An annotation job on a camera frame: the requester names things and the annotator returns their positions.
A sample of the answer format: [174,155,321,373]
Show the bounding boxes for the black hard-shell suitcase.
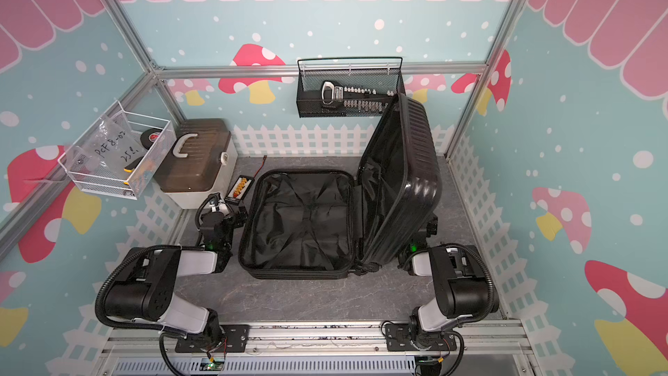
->
[238,95,442,280]

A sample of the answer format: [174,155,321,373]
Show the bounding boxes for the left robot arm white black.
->
[95,193,248,352]

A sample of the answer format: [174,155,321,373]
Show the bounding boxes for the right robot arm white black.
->
[398,216,499,351]

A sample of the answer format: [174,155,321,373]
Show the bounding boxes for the black tray orange bits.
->
[225,175,255,205]

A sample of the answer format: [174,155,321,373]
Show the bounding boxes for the brown lid storage box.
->
[154,118,238,210]

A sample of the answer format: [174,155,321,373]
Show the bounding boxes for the black tape roll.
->
[140,128,163,150]

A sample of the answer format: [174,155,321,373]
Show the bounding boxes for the plastic bag with writing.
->
[81,116,147,179]

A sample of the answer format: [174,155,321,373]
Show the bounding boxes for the socket set in basket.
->
[320,81,395,115]

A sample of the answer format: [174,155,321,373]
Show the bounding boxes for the clear plastic wall bin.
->
[57,101,176,200]

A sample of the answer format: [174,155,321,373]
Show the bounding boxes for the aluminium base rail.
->
[92,320,542,375]

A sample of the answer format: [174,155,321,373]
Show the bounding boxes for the black wire mesh basket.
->
[296,57,405,118]

